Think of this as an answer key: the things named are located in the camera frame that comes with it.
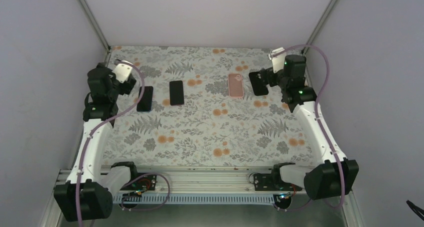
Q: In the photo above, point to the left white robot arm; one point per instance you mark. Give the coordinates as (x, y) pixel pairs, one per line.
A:
(86, 195)

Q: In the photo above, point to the phone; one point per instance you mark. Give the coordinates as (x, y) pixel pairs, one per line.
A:
(176, 93)
(146, 102)

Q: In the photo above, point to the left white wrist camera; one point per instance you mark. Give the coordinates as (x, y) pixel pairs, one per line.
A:
(122, 70)

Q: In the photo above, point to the aluminium mounting rail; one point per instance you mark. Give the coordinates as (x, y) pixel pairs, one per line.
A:
(176, 180)

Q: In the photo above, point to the black phone case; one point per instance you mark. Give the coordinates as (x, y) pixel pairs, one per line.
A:
(257, 85)

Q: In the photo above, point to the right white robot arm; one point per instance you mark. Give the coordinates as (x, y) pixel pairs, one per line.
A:
(334, 174)

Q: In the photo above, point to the black object at edge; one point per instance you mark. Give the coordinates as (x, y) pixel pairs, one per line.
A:
(416, 209)

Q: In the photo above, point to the pink phone case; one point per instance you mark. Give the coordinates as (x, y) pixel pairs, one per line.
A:
(235, 85)

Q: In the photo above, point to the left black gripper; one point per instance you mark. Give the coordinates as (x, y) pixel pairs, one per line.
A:
(129, 85)

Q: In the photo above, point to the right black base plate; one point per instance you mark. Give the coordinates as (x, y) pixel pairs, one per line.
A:
(270, 182)

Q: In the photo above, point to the left aluminium frame post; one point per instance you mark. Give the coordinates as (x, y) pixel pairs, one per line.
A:
(88, 12)

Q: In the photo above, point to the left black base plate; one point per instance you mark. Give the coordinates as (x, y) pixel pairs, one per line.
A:
(146, 183)

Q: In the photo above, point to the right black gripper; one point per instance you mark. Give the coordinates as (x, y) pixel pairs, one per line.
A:
(268, 73)

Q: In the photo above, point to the right aluminium frame post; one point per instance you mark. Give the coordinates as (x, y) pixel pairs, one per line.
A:
(321, 22)

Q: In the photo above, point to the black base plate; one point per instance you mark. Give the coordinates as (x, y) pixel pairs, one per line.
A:
(146, 183)
(270, 182)

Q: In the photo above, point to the aluminium frame post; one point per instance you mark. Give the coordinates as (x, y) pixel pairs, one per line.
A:
(88, 12)
(321, 22)

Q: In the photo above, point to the slotted grey cable duct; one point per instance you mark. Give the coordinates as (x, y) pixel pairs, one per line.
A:
(202, 199)

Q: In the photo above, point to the floral patterned table mat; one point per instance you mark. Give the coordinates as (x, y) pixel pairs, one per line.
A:
(211, 128)

